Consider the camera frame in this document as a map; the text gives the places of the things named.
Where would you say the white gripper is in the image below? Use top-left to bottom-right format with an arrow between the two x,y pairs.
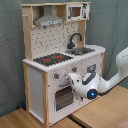
68,73 -> 86,97

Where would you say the white oven door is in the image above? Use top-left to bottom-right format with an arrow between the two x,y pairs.
48,80 -> 81,124

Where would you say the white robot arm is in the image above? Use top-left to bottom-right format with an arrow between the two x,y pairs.
68,47 -> 128,100

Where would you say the wooden toy kitchen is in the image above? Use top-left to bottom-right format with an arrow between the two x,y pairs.
22,2 -> 105,128

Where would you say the right oven knob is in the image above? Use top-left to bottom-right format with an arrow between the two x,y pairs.
71,66 -> 78,73

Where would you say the oven knob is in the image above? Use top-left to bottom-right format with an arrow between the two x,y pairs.
54,73 -> 60,79
71,66 -> 78,73

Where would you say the left oven knob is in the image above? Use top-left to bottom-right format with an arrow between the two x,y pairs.
54,73 -> 60,79

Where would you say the white dishwasher door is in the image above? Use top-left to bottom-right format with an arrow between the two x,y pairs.
80,56 -> 103,108

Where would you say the grey toy sink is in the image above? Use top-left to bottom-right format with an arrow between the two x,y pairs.
65,47 -> 95,55

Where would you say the black toy stovetop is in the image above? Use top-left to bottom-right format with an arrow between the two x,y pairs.
34,53 -> 71,66

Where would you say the black toy faucet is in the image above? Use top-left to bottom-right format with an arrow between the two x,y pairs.
67,33 -> 82,49

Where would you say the grey range hood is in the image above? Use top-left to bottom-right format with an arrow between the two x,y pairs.
34,6 -> 64,27

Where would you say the toy microwave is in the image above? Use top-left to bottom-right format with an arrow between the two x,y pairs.
67,3 -> 90,21

